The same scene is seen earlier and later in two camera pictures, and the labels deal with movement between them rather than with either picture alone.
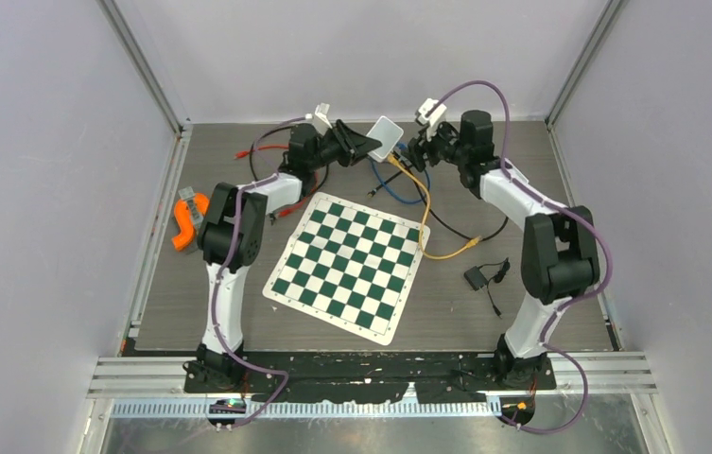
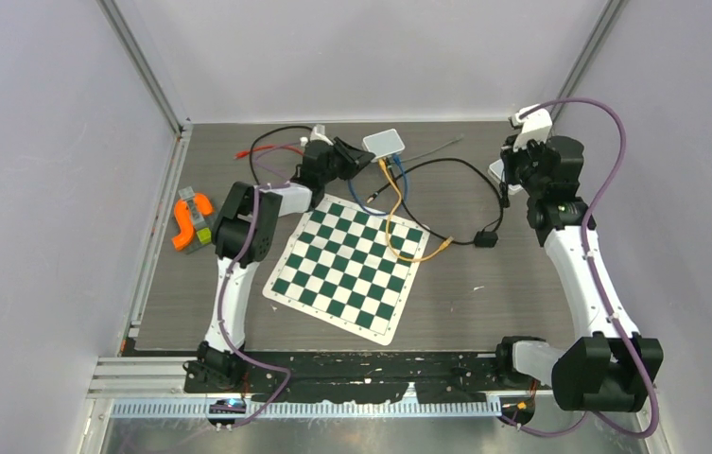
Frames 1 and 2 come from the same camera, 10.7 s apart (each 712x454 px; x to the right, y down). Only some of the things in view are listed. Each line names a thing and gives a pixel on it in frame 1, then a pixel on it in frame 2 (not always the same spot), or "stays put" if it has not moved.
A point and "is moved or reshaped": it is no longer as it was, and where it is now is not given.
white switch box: x=386 y=131 is moved or reshaped
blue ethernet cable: x=401 y=146 to x=407 y=187
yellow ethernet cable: x=392 y=160 to x=443 y=245
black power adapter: x=479 y=277 is moved or reshaped
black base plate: x=365 y=378 stays put
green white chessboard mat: x=348 y=265 stays put
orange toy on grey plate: x=189 y=211 stays put
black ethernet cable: x=321 y=184 stays put
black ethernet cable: x=435 y=218 is moved or reshaped
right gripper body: x=442 y=147 to x=522 y=165
